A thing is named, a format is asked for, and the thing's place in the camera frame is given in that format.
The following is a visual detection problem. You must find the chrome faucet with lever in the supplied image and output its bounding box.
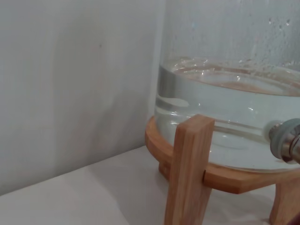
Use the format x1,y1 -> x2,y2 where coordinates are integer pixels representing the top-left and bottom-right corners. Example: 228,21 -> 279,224
263,118 -> 300,165

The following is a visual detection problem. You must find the wooden dispenser stand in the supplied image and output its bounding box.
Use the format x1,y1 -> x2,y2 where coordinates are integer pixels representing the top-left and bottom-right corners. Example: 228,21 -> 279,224
144,114 -> 300,225

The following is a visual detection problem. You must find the glass water dispenser jar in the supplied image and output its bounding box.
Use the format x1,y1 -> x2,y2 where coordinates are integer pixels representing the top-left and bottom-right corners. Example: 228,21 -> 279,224
154,0 -> 300,174

